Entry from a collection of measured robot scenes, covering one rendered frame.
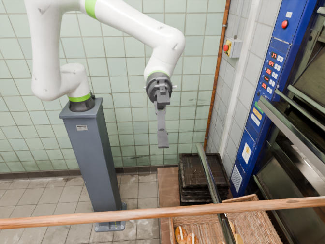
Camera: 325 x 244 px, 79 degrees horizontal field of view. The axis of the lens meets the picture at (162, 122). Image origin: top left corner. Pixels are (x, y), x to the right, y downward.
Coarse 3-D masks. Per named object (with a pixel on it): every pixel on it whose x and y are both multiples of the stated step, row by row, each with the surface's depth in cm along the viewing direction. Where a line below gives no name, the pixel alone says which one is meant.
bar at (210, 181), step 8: (200, 144) 92; (200, 152) 88; (200, 160) 85; (208, 168) 80; (208, 176) 77; (208, 184) 74; (216, 192) 70; (216, 200) 68; (224, 216) 63; (224, 224) 61; (224, 232) 60; (232, 232) 59; (232, 240) 57
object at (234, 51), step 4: (228, 40) 125; (232, 40) 122; (236, 40) 122; (240, 40) 122; (228, 44) 125; (232, 44) 121; (236, 44) 121; (240, 44) 121; (228, 48) 125; (232, 48) 122; (236, 48) 122; (240, 48) 122; (224, 52) 132; (228, 52) 126; (232, 52) 123; (236, 52) 124; (240, 52) 124; (228, 56) 126; (232, 56) 125; (236, 56) 125
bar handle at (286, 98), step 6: (276, 90) 75; (282, 96) 71; (288, 102) 68; (294, 102) 66; (288, 108) 68; (300, 108) 63; (288, 114) 69; (306, 114) 61; (312, 120) 58; (318, 120) 57; (318, 126) 56; (324, 126) 55; (324, 132) 55
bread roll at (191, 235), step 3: (189, 234) 111; (192, 234) 110; (189, 237) 109; (192, 237) 108; (195, 237) 109; (189, 240) 108; (192, 240) 107; (195, 240) 107; (189, 243) 107; (192, 243) 106; (195, 243) 106; (198, 243) 108
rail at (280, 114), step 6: (264, 96) 77; (264, 102) 75; (270, 102) 73; (270, 108) 72; (276, 108) 69; (276, 114) 68; (282, 114) 66; (282, 120) 65; (288, 120) 63; (288, 126) 63; (294, 126) 60; (294, 132) 60; (300, 132) 58; (300, 138) 58; (306, 138) 56; (306, 144) 56; (312, 144) 54; (318, 144) 54; (312, 150) 53; (318, 150) 52; (324, 150) 52; (318, 156) 52; (324, 156) 50; (324, 162) 50
